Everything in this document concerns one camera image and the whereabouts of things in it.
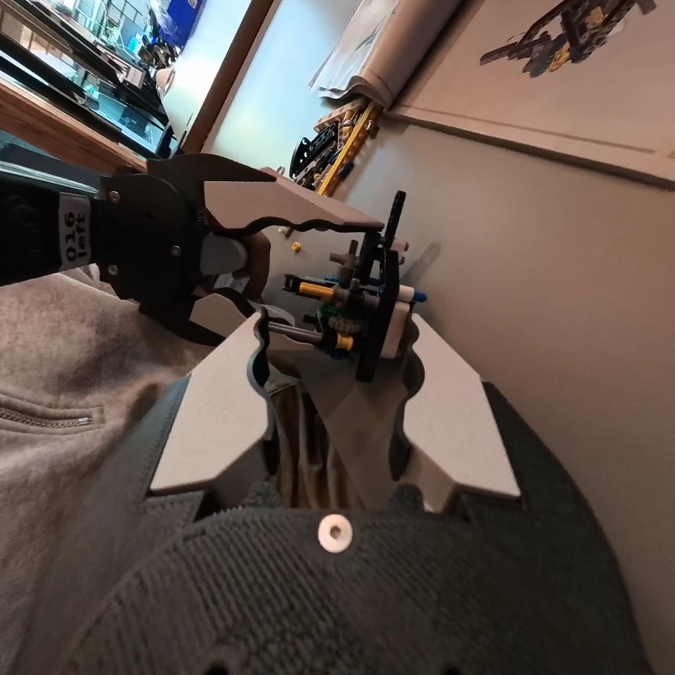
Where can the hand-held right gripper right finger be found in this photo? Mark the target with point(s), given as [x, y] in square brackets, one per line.
[459, 422]

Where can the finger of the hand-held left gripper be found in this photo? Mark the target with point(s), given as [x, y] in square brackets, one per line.
[216, 316]
[274, 203]

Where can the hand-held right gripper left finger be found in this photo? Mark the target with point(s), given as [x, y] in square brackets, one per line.
[211, 422]

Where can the lego technic model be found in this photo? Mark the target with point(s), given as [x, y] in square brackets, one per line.
[379, 316]

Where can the pile of loose lego pieces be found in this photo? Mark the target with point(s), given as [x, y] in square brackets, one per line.
[343, 142]

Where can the lego instruction booklet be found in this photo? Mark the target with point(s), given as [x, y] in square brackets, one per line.
[527, 95]

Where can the person's left hand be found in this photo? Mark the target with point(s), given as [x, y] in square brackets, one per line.
[258, 263]

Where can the black framed glass panel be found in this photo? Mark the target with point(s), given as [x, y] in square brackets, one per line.
[137, 121]

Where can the blue plastic bin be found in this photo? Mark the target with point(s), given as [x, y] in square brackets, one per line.
[187, 21]

